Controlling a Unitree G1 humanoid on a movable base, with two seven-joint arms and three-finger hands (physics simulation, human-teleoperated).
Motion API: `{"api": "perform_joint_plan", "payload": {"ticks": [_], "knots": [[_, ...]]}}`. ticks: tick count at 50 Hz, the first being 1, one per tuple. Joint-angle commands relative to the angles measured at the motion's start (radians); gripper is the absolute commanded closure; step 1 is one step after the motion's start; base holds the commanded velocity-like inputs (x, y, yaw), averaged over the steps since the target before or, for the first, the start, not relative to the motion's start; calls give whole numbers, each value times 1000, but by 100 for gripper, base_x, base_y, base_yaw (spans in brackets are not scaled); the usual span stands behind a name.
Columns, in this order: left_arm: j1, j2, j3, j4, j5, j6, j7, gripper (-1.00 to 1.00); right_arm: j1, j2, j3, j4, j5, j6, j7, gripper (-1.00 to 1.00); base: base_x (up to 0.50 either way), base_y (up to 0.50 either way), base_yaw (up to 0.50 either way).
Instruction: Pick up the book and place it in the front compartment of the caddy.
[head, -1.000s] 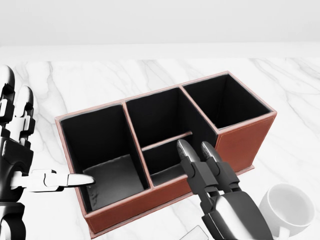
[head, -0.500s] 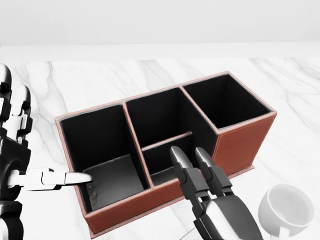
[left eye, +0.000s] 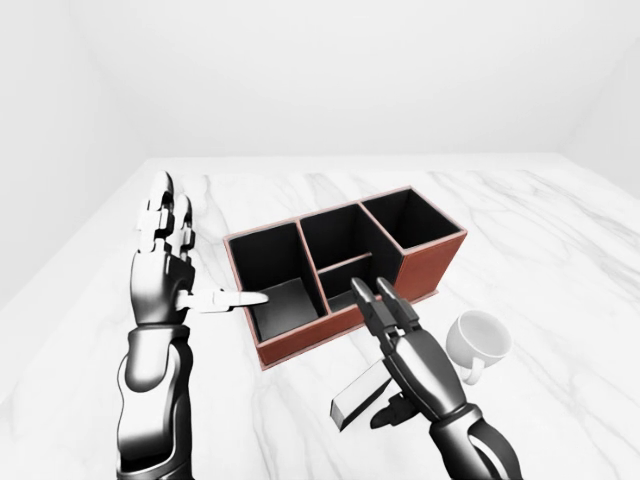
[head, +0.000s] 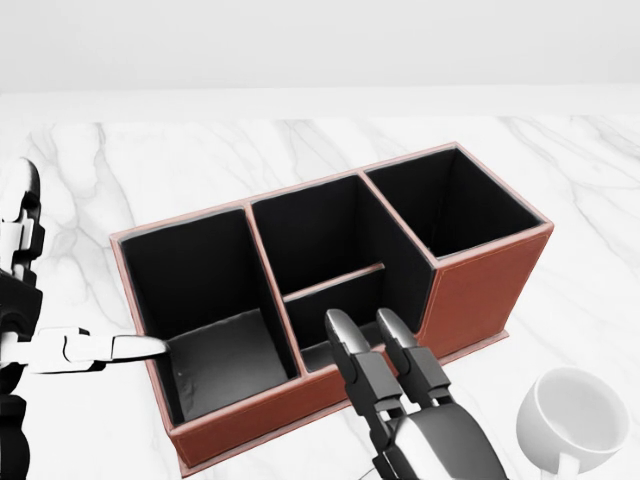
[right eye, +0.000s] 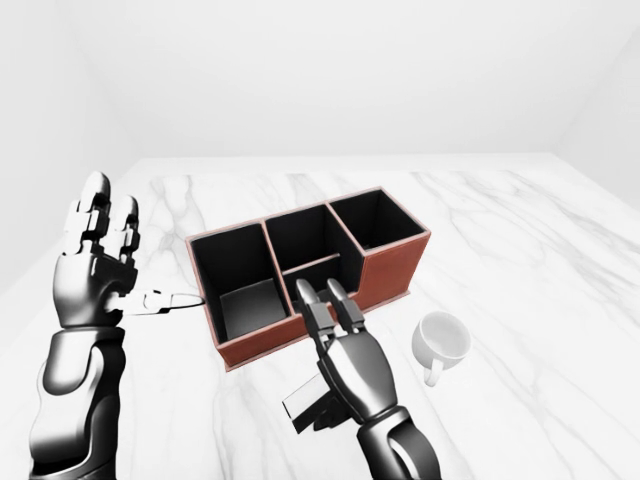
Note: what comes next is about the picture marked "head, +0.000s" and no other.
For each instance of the red-brown desk caddy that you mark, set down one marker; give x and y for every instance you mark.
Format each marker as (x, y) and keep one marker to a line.
(310, 300)

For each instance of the white ceramic mug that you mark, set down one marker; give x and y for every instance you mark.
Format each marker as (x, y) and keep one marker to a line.
(575, 425)

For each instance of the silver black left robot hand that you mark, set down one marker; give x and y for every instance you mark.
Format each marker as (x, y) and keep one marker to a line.
(20, 300)

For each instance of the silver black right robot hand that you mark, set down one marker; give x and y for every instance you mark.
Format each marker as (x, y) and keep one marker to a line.
(400, 400)

